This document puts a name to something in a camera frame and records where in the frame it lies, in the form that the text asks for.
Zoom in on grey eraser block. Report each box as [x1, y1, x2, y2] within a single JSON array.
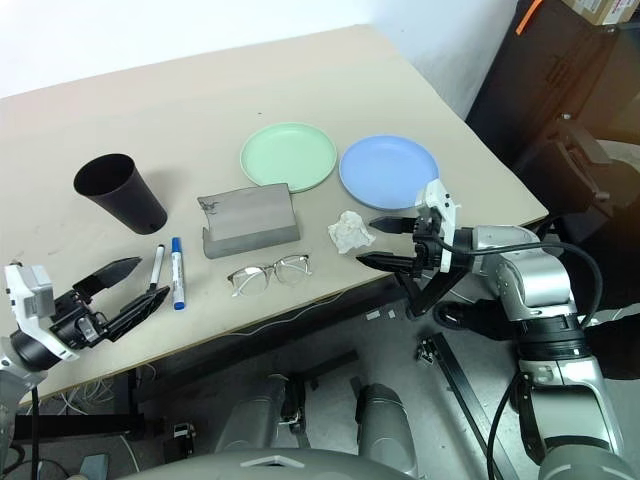
[[198, 183, 301, 260]]

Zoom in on blue whiteboard marker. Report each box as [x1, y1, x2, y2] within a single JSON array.
[[169, 236, 187, 311]]

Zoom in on white black-capped marker pen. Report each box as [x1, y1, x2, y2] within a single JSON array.
[[147, 243, 167, 296]]

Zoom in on green plastic plate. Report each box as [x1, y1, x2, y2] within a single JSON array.
[[239, 122, 338, 195]]

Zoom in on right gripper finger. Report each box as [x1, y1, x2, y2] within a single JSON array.
[[355, 252, 419, 275], [368, 215, 419, 235]]

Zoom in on black plastic cup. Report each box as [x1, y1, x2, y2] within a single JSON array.
[[73, 153, 169, 236]]

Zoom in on thin white wire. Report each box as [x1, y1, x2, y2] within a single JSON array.
[[219, 287, 354, 341]]

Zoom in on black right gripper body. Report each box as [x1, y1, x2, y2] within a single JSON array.
[[412, 212, 446, 279]]

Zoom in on long black floor bar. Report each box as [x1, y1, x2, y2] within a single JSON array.
[[433, 332, 524, 480]]

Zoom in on black table frame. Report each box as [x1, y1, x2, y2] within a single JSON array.
[[9, 269, 474, 444]]

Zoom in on cardboard box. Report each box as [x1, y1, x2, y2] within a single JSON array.
[[582, 0, 640, 26]]

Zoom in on orange strap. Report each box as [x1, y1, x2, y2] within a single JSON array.
[[516, 0, 551, 36]]

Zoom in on grey robot torso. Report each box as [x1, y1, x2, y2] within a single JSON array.
[[132, 446, 419, 480]]

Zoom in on small metal floor bracket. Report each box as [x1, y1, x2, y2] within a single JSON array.
[[415, 337, 437, 367]]

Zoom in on blue plastic plate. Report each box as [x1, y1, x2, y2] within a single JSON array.
[[338, 134, 441, 210]]

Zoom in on grey robot leg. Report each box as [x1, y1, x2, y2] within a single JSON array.
[[214, 372, 307, 454], [355, 383, 419, 480]]

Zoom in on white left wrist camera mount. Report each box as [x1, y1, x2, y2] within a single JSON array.
[[2, 262, 80, 362]]

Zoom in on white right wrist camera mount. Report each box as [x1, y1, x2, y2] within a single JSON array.
[[414, 179, 460, 274]]

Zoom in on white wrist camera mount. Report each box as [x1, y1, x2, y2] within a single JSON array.
[[2, 262, 80, 362], [414, 179, 460, 274]]

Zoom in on white tissue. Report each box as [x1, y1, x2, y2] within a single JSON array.
[[327, 209, 377, 255]]

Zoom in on grey left robot leg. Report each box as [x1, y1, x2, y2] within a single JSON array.
[[214, 372, 307, 454]]

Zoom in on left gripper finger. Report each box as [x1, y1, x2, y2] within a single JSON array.
[[72, 256, 144, 302], [101, 285, 172, 342]]

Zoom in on large black case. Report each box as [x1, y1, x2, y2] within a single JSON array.
[[465, 19, 624, 174]]

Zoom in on clear-framed glasses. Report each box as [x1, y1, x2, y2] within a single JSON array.
[[227, 253, 315, 299]]

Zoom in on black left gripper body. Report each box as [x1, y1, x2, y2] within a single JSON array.
[[49, 287, 110, 351]]

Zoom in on grey right robot leg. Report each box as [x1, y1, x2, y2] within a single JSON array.
[[355, 383, 419, 480]]

